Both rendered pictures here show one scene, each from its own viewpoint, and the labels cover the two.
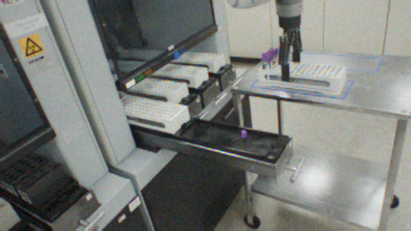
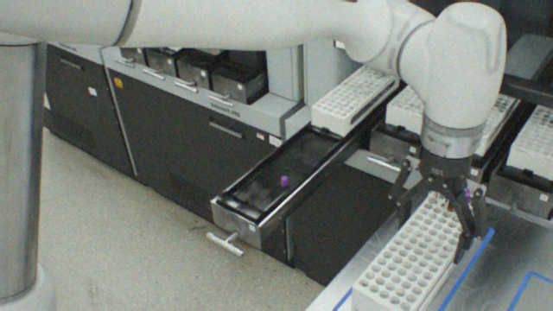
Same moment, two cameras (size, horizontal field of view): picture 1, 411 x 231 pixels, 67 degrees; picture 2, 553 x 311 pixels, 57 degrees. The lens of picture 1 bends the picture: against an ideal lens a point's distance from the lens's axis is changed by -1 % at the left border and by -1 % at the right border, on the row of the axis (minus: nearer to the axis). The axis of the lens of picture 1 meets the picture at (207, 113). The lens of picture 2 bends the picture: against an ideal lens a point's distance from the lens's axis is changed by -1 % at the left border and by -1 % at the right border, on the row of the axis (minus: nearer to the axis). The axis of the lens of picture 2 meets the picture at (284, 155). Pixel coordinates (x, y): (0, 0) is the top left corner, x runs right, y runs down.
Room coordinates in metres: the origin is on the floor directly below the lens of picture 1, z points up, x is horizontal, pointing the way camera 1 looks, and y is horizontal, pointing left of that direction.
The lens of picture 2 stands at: (0.82, -0.96, 1.55)
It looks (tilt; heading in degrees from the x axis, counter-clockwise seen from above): 37 degrees down; 92
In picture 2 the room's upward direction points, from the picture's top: 3 degrees counter-clockwise
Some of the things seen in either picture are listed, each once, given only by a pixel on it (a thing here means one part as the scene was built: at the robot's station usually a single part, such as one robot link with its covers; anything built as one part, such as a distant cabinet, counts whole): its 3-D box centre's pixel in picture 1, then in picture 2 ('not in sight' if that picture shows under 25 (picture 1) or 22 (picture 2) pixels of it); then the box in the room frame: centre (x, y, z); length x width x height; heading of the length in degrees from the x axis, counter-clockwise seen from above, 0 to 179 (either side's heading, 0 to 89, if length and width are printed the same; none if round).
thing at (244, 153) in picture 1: (192, 136); (320, 148); (0.87, 0.06, 0.78); 0.73 x 0.14 x 0.09; 53
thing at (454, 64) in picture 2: not in sight; (456, 60); (1.04, -0.32, 1.21); 0.13 x 0.11 x 0.16; 117
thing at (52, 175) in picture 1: (47, 184); (244, 53); (0.66, 0.46, 0.85); 0.12 x 0.02 x 0.06; 143
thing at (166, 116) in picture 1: (148, 115); (357, 98); (0.98, 0.21, 0.83); 0.30 x 0.10 x 0.06; 53
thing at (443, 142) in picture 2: (289, 6); (451, 129); (1.05, -0.33, 1.10); 0.09 x 0.09 x 0.06
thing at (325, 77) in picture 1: (300, 76); (421, 257); (1.03, -0.36, 0.85); 0.30 x 0.10 x 0.06; 51
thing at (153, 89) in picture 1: (152, 92); (429, 96); (1.17, 0.20, 0.83); 0.30 x 0.10 x 0.06; 53
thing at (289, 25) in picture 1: (290, 27); (444, 168); (1.05, -0.33, 1.03); 0.08 x 0.07 x 0.09; 141
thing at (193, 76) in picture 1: (174, 75); (485, 113); (1.29, 0.11, 0.83); 0.30 x 0.10 x 0.06; 53
